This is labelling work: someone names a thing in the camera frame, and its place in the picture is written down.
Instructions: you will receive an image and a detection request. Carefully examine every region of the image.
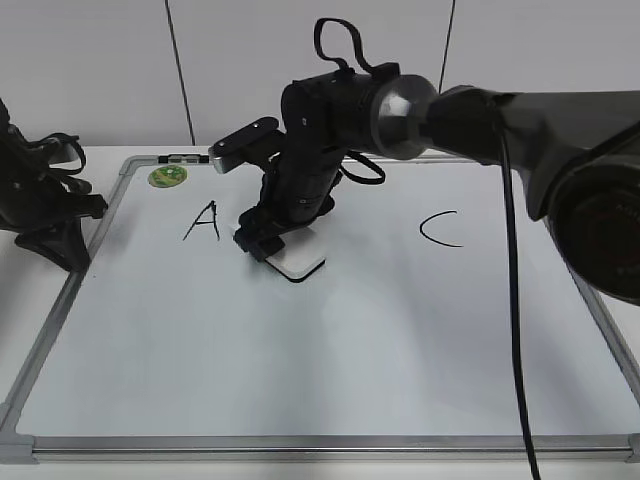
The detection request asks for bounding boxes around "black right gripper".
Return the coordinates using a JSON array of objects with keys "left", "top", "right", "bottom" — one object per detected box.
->
[{"left": 233, "top": 69, "right": 400, "bottom": 262}]

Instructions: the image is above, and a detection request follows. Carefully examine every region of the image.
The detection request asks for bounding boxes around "white rectangular whiteboard eraser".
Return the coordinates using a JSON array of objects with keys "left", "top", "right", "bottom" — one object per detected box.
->
[{"left": 242, "top": 226, "right": 326, "bottom": 284}]

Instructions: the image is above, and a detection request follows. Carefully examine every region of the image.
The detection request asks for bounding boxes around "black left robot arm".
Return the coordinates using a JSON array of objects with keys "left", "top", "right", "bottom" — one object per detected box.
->
[{"left": 1, "top": 105, "right": 108, "bottom": 272}]

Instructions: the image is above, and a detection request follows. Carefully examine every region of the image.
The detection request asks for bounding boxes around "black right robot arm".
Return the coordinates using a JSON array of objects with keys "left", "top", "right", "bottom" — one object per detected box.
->
[{"left": 234, "top": 72, "right": 639, "bottom": 304}]

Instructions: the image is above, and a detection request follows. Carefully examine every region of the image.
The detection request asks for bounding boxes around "green round magnet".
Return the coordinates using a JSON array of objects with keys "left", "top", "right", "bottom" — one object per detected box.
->
[{"left": 147, "top": 166, "right": 188, "bottom": 189}]

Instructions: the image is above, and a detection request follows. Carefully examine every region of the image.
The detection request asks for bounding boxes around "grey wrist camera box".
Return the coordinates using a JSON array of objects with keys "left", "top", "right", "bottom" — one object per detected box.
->
[{"left": 208, "top": 117, "right": 285, "bottom": 174}]

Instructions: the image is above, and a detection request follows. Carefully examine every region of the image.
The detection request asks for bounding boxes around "black clip on board frame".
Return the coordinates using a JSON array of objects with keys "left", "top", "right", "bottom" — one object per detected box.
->
[{"left": 157, "top": 154, "right": 209, "bottom": 164}]

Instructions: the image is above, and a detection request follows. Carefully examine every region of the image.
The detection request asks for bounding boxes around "white magnetic whiteboard grey frame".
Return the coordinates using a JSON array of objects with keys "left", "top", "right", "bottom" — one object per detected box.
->
[{"left": 0, "top": 151, "right": 640, "bottom": 467}]

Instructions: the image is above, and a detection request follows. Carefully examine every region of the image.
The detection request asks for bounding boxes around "black looped wrist cable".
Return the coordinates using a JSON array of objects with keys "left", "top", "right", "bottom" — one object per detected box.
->
[{"left": 313, "top": 18, "right": 396, "bottom": 81}]

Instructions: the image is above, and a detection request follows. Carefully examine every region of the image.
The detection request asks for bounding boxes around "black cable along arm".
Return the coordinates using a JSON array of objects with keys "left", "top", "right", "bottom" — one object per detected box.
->
[{"left": 492, "top": 99, "right": 544, "bottom": 480}]

